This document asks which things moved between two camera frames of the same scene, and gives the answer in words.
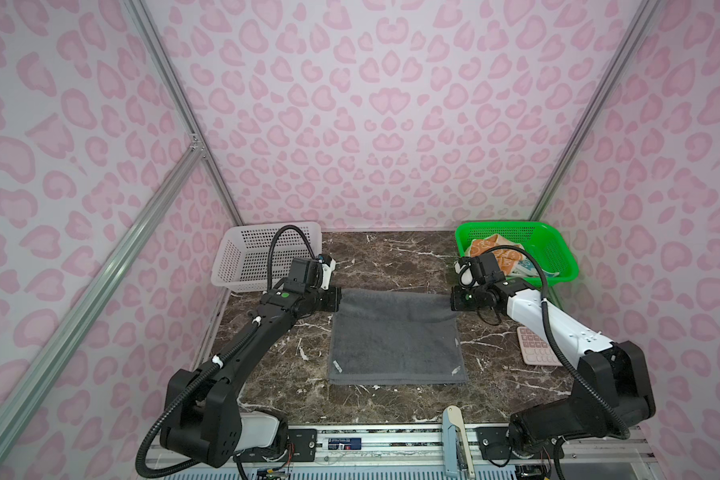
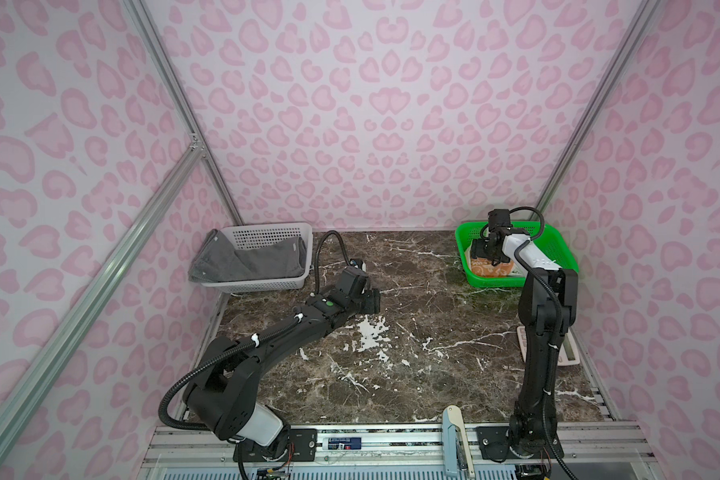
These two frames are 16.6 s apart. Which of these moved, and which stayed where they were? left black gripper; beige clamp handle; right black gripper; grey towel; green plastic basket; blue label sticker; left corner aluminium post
Moved: left black gripper; grey towel; right black gripper
Stayed: blue label sticker; left corner aluminium post; beige clamp handle; green plastic basket
